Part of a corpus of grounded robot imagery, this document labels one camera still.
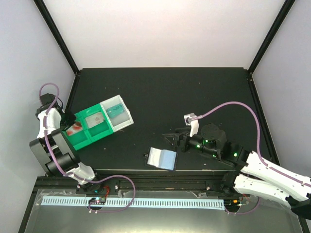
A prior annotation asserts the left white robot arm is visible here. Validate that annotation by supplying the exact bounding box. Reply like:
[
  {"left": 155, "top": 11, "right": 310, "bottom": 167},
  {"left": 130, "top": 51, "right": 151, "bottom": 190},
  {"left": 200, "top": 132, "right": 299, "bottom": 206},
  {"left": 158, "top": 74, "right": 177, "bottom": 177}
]
[{"left": 29, "top": 93, "right": 104, "bottom": 194}]

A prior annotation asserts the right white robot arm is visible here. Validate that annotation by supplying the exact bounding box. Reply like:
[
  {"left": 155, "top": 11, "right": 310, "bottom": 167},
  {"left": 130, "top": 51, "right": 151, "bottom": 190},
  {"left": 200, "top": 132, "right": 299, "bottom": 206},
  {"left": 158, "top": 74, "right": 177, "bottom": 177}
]
[{"left": 163, "top": 123, "right": 311, "bottom": 219}]

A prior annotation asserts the white floral card in bin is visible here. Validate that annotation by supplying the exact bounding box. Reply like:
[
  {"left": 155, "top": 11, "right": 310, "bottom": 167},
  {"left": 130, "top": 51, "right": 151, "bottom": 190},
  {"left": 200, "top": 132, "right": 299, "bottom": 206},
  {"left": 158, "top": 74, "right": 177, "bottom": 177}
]
[{"left": 85, "top": 112, "right": 104, "bottom": 128}]

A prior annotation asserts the teal VIP card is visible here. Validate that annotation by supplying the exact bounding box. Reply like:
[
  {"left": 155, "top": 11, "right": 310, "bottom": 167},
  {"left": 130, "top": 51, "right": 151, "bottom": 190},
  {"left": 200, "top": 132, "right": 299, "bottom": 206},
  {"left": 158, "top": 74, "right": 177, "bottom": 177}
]
[{"left": 106, "top": 103, "right": 124, "bottom": 119}]

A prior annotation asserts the green divided bin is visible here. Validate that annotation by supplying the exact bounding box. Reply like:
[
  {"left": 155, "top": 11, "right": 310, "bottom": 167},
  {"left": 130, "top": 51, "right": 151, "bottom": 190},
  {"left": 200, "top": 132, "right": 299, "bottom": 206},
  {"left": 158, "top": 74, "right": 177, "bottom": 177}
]
[{"left": 65, "top": 103, "right": 113, "bottom": 150}]

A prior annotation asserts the clear white bin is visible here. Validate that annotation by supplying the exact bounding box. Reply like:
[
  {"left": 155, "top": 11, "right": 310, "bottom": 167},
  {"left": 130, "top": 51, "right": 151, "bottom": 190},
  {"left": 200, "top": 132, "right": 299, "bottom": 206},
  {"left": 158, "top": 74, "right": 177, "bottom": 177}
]
[{"left": 100, "top": 95, "right": 134, "bottom": 133}]

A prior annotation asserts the small circuit board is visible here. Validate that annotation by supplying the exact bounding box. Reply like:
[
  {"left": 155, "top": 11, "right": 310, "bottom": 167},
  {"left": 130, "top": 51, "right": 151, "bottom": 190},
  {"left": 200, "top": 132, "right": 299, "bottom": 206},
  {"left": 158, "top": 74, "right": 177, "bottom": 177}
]
[{"left": 88, "top": 197, "right": 106, "bottom": 205}]

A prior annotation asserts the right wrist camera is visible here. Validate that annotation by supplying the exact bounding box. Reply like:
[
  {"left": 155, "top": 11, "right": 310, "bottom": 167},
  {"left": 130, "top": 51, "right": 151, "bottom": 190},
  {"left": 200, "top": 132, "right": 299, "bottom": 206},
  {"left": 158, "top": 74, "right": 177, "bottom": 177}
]
[{"left": 184, "top": 113, "right": 199, "bottom": 137}]

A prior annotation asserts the black aluminium rail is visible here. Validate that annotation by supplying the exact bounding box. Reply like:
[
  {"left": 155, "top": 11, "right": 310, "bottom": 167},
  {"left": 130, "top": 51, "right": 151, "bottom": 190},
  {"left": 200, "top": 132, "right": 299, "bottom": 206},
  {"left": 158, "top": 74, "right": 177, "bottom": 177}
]
[{"left": 97, "top": 170, "right": 237, "bottom": 193}]

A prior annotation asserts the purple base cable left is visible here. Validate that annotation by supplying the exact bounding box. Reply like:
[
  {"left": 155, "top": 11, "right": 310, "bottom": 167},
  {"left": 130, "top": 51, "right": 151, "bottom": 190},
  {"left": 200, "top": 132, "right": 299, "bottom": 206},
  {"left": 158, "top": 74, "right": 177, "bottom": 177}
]
[{"left": 87, "top": 201, "right": 133, "bottom": 216}]

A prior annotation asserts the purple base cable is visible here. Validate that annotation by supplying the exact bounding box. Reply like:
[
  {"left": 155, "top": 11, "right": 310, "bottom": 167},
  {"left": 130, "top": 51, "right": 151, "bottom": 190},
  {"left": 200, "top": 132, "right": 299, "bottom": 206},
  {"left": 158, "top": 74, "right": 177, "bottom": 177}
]
[
  {"left": 87, "top": 201, "right": 133, "bottom": 216},
  {"left": 225, "top": 198, "right": 262, "bottom": 216}
]

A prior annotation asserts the white slotted cable duct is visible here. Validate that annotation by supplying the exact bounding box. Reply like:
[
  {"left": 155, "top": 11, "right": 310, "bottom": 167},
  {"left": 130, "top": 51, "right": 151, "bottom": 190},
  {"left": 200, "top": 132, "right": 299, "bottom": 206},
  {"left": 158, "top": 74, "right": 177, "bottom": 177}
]
[{"left": 40, "top": 196, "right": 225, "bottom": 210}]

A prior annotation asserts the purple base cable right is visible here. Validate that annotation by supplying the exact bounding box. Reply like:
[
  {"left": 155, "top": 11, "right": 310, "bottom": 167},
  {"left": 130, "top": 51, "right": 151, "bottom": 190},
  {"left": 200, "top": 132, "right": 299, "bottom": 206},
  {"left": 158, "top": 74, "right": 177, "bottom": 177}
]
[{"left": 225, "top": 198, "right": 262, "bottom": 216}]

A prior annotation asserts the left black frame post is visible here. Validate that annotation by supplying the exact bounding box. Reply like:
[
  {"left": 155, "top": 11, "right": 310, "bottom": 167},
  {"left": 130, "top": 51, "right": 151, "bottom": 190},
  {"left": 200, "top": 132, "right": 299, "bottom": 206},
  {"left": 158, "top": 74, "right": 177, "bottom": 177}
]
[{"left": 33, "top": 0, "right": 80, "bottom": 75}]

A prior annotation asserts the black frame post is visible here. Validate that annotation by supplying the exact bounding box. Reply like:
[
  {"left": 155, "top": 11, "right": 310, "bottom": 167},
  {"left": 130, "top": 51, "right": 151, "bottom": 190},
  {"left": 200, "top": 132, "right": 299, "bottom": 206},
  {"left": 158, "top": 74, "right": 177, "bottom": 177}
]
[
  {"left": 33, "top": 0, "right": 80, "bottom": 75},
  {"left": 247, "top": 0, "right": 296, "bottom": 75}
]

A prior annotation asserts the right black frame post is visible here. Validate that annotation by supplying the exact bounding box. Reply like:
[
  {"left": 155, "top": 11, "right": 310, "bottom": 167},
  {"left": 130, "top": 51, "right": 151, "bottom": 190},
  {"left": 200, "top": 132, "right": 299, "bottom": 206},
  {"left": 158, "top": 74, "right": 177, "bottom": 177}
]
[{"left": 247, "top": 0, "right": 296, "bottom": 75}]

